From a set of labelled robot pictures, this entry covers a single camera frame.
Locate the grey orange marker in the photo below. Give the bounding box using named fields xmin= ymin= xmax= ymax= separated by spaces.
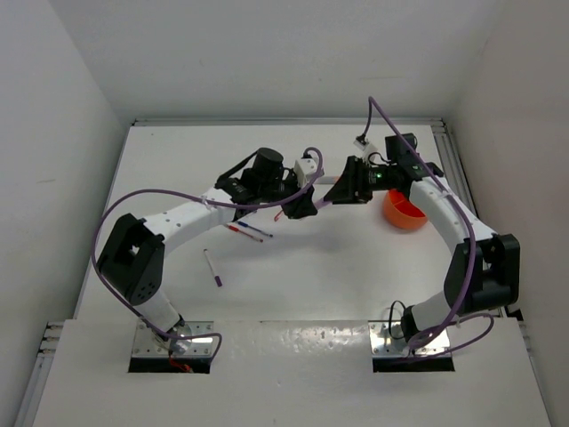
xmin=319 ymin=176 xmax=340 ymax=185

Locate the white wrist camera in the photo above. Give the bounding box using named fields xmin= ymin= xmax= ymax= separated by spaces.
xmin=293 ymin=158 xmax=324 ymax=187
xmin=354 ymin=135 xmax=378 ymax=157

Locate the metal base plate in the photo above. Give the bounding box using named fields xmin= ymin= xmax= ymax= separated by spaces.
xmin=132 ymin=321 xmax=216 ymax=359
xmin=368 ymin=321 xmax=451 ymax=359

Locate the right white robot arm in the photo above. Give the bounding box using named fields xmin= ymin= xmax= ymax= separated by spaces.
xmin=324 ymin=133 xmax=521 ymax=347

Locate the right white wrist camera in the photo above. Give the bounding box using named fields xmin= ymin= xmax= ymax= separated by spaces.
xmin=354 ymin=135 xmax=378 ymax=157

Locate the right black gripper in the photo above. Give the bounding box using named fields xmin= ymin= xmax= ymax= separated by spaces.
xmin=324 ymin=156 xmax=396 ymax=205

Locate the purple cable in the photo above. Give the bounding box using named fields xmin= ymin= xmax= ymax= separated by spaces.
xmin=355 ymin=96 xmax=495 ymax=359
xmin=90 ymin=146 xmax=324 ymax=361

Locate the blue ballpoint pen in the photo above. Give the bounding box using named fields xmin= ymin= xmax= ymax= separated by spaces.
xmin=236 ymin=221 xmax=274 ymax=238

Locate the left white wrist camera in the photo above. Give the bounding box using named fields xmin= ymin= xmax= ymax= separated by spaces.
xmin=293 ymin=158 xmax=324 ymax=187

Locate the purple capped white pen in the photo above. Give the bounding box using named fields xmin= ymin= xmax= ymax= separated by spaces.
xmin=204 ymin=249 xmax=223 ymax=287

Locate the red ballpoint pen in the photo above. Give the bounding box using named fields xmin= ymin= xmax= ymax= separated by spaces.
xmin=224 ymin=224 xmax=264 ymax=243

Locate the orange divided container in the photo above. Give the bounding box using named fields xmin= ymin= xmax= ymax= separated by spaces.
xmin=382 ymin=189 xmax=428 ymax=231

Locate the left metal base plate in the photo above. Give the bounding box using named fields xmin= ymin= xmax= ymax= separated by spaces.
xmin=132 ymin=321 xmax=216 ymax=359

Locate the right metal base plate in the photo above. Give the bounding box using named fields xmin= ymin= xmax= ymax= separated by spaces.
xmin=368 ymin=321 xmax=451 ymax=359

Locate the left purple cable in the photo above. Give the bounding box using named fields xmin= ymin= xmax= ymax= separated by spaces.
xmin=90 ymin=146 xmax=324 ymax=361

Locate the lilac marker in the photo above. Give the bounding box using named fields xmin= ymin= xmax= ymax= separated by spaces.
xmin=314 ymin=198 xmax=331 ymax=212

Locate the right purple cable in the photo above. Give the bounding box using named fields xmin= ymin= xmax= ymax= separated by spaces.
xmin=355 ymin=96 xmax=495 ymax=359

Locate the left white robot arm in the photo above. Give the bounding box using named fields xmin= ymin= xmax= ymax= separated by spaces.
xmin=92 ymin=147 xmax=324 ymax=341

